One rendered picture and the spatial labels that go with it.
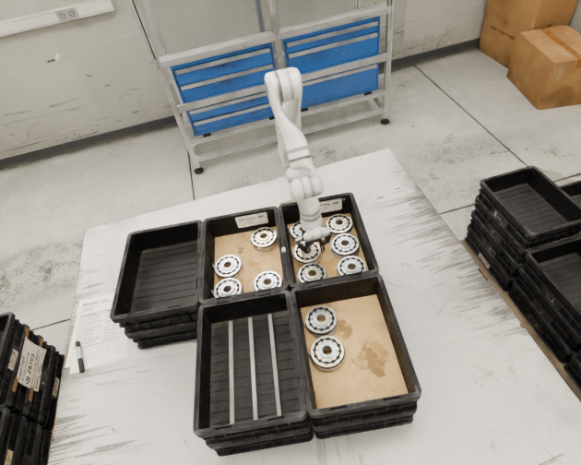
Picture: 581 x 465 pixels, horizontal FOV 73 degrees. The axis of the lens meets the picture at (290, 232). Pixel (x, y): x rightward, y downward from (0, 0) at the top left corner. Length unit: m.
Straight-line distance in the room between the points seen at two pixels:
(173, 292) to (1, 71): 3.02
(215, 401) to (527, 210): 1.69
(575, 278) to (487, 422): 1.00
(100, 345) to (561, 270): 2.00
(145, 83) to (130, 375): 2.94
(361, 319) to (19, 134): 3.75
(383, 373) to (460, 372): 0.29
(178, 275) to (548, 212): 1.74
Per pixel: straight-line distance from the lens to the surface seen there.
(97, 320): 1.79
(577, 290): 2.16
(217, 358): 1.34
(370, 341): 1.30
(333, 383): 1.24
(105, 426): 1.56
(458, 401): 1.40
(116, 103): 4.13
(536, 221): 2.21
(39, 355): 2.33
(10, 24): 3.97
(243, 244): 1.58
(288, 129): 1.22
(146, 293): 1.58
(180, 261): 1.62
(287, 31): 3.03
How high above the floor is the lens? 1.99
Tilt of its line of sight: 47 degrees down
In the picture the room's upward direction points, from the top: 11 degrees counter-clockwise
